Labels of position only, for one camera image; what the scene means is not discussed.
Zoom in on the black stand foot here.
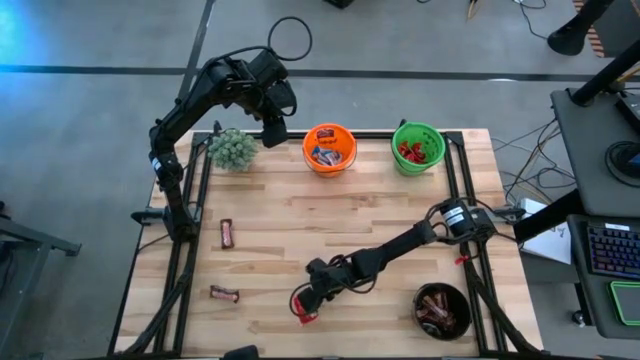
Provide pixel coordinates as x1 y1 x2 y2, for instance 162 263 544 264
547 0 616 56

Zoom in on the green plastic bucket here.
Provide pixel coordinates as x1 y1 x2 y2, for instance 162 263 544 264
390 119 447 177

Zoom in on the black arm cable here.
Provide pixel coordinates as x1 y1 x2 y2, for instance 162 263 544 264
194 16 314 81
288 252 381 317

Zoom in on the black desk leg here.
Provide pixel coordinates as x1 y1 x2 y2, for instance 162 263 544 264
512 189 586 244

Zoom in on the green edged pad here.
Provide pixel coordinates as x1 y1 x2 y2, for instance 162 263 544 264
608 281 640 327

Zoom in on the orange plastic bucket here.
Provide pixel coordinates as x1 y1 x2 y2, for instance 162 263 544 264
302 123 358 179

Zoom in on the black bowl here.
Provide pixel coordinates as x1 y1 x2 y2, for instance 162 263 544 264
411 281 472 341

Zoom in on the black side bracket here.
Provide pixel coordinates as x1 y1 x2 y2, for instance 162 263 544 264
130 208 167 226
492 204 527 222

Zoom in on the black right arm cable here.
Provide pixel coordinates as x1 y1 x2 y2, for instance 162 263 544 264
288 252 381 317

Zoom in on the black monitor stand base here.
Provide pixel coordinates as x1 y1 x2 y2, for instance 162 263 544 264
604 139 640 180

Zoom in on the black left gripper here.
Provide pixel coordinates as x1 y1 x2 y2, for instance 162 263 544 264
244 49 299 149

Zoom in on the black pole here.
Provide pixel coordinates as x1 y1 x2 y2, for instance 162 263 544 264
569 39 640 106

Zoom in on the grey metal bench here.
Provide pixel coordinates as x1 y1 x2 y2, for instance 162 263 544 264
0 199 82 360

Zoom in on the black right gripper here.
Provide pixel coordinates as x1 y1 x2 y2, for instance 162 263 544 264
294 254 364 319

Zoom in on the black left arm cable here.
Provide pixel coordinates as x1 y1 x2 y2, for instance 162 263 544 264
194 16 314 81

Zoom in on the white paper sheet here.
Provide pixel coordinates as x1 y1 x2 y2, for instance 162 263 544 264
519 197 574 265

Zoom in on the black rounded device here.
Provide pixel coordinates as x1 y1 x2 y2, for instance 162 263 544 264
222 344 260 360

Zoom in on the artificial green potted plant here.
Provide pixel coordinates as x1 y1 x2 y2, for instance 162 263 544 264
207 127 260 172

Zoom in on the dark grey desk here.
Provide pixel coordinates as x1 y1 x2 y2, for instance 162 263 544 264
549 87 640 219
567 214 640 341

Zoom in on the orange black striped mat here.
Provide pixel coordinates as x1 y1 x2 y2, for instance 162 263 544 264
572 0 606 59

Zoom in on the black backlit keyboard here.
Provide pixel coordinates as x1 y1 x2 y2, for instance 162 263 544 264
587 223 640 280

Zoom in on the dark grey lower desk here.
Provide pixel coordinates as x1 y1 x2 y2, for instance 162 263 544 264
567 214 640 341

